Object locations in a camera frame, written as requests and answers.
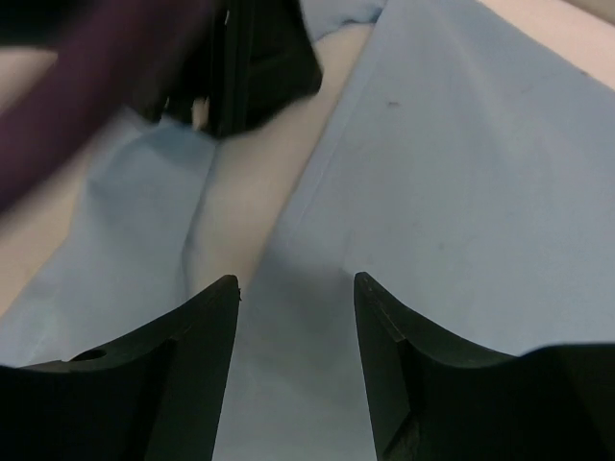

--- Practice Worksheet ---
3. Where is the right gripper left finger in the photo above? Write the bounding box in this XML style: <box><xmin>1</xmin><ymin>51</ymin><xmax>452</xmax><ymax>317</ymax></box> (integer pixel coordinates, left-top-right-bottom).
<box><xmin>1</xmin><ymin>276</ymin><xmax>240</xmax><ymax>460</ymax></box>

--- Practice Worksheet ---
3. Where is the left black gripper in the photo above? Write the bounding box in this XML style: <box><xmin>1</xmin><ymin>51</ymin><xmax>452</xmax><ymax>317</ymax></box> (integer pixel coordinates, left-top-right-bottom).
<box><xmin>133</xmin><ymin>1</ymin><xmax>323</xmax><ymax>139</ymax></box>

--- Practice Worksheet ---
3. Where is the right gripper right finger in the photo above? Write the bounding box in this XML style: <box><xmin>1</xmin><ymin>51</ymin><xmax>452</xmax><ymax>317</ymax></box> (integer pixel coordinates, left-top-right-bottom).
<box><xmin>354</xmin><ymin>273</ymin><xmax>614</xmax><ymax>460</ymax></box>

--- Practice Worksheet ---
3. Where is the light blue pillowcase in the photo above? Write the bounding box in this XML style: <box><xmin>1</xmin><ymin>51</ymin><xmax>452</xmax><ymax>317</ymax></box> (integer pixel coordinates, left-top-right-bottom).
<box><xmin>1</xmin><ymin>1</ymin><xmax>614</xmax><ymax>460</ymax></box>

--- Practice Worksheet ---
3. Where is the white pillow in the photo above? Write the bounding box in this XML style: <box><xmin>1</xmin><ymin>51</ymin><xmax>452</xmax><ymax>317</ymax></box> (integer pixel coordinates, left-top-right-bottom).
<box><xmin>185</xmin><ymin>24</ymin><xmax>373</xmax><ymax>295</ymax></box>

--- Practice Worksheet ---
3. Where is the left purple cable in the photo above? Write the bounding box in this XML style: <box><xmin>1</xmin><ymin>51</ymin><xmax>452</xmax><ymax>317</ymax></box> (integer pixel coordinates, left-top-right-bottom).
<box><xmin>0</xmin><ymin>0</ymin><xmax>217</xmax><ymax>212</ymax></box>

